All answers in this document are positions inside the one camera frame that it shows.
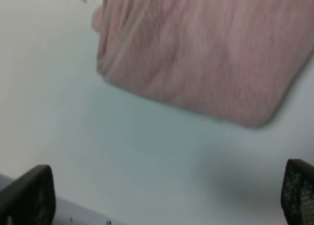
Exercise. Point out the pink terry towel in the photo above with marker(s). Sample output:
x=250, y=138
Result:
x=233, y=60

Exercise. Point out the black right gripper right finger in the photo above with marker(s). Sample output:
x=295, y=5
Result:
x=297, y=193

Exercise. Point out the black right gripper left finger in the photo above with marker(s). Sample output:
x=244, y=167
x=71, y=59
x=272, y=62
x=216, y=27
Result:
x=30, y=199

